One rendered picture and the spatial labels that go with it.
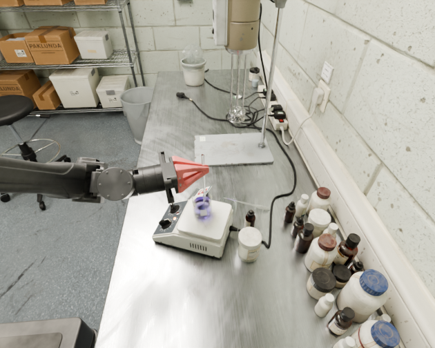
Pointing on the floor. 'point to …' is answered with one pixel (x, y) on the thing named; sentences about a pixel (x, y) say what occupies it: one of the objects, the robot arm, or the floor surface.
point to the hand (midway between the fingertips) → (204, 169)
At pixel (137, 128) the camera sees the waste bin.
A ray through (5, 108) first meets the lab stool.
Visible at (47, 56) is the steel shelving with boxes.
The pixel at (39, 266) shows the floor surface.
